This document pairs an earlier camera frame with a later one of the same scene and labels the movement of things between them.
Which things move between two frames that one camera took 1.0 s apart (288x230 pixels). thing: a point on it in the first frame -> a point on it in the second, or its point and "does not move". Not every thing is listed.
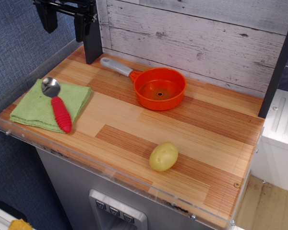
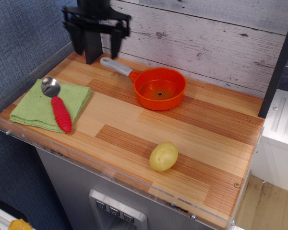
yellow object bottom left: [19, 224] does not move
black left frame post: [92, 42] does not move
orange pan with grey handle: [155, 88] does not move
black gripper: [84, 8] -> [94, 15]
